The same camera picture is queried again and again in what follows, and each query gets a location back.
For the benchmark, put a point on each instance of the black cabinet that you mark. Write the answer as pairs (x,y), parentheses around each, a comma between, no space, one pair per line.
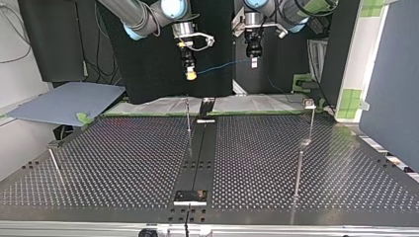
(52,39)

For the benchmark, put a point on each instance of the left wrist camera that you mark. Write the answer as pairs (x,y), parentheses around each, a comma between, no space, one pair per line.
(237,26)

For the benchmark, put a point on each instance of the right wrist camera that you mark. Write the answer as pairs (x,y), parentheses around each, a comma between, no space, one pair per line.
(197,35)

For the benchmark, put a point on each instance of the metal post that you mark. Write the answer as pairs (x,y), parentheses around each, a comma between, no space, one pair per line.
(311,123)
(298,174)
(188,115)
(54,161)

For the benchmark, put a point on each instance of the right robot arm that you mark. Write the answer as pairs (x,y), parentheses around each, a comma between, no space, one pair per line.
(138,13)

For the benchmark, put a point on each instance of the connector holder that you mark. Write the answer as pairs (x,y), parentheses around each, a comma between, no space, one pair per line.
(207,106)

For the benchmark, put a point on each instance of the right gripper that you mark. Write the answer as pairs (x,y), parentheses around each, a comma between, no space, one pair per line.
(187,57)

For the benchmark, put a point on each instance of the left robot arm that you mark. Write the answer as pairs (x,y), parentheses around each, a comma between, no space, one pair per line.
(290,11)

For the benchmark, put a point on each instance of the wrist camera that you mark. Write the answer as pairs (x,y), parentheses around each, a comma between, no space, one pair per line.
(237,26)
(197,35)

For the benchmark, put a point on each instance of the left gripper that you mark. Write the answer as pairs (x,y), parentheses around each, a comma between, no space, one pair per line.
(254,44)

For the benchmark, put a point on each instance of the grey board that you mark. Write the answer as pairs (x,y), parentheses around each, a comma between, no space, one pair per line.
(69,100)

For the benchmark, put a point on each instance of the black panel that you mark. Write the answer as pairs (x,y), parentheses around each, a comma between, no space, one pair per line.
(151,72)

